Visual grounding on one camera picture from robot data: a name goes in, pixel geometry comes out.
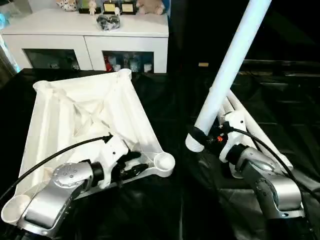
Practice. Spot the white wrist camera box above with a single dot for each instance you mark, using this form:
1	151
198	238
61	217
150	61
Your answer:
236	120
112	150

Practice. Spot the black and gold plaque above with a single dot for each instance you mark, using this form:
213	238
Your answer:
83	10
128	8
110	7

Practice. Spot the black speaker cabinet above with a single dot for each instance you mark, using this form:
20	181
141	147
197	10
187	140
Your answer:
195	37

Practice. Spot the small cream figurine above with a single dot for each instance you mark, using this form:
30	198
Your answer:
93	7
117	11

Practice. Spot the small white cup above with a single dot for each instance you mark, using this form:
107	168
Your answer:
116	68

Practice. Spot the white sideboard cabinet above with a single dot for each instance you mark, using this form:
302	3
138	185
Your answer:
75	42

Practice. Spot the spotted plush toy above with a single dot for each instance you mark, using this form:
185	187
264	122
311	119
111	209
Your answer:
67	5

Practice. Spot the beige plush toy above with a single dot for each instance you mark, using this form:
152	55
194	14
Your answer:
150	6

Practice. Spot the dark patterned mug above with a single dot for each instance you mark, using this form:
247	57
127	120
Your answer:
126	63

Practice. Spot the grey crumpled object on cabinet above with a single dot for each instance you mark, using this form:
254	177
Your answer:
108	22

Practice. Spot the plain white cup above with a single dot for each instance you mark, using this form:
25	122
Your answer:
148	68

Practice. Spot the black work mat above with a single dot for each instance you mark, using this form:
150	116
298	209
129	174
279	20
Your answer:
175	112

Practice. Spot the white patterned jug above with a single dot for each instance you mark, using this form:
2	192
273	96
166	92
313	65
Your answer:
135	64

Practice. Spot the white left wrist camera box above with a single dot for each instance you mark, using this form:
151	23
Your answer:
112	150

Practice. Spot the white plastic table top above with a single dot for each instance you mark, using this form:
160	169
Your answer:
62	120

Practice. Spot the black flat monitor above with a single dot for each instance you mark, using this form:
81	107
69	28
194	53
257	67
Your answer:
275	66

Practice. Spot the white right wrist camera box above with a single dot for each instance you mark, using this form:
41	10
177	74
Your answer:
236	120

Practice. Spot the red bottle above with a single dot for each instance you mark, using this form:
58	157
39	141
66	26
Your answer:
108	64

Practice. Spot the small gold label plate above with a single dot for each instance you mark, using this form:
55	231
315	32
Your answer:
203	64

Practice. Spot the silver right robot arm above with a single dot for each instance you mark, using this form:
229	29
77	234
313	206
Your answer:
277	190

